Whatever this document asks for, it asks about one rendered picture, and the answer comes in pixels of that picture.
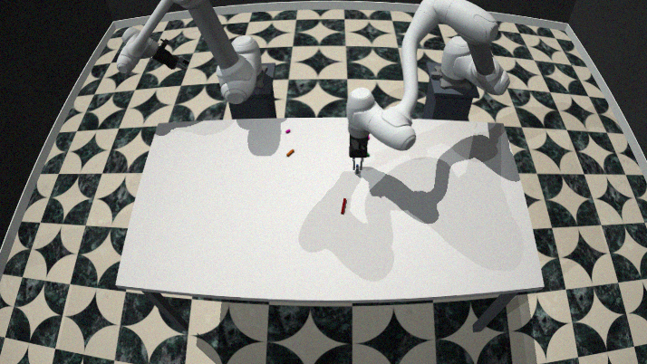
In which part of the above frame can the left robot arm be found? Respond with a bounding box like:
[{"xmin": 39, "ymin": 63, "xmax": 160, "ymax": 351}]
[{"xmin": 346, "ymin": 0, "xmax": 510, "ymax": 151}]

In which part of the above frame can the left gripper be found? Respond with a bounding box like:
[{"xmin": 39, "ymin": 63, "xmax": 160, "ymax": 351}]
[{"xmin": 348, "ymin": 123, "xmax": 370, "ymax": 170}]

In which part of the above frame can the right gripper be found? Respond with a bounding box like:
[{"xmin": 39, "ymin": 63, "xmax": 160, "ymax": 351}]
[{"xmin": 143, "ymin": 39, "xmax": 189, "ymax": 72}]

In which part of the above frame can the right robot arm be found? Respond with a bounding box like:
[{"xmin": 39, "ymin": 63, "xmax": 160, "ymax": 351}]
[{"xmin": 117, "ymin": 0, "xmax": 267, "ymax": 104}]

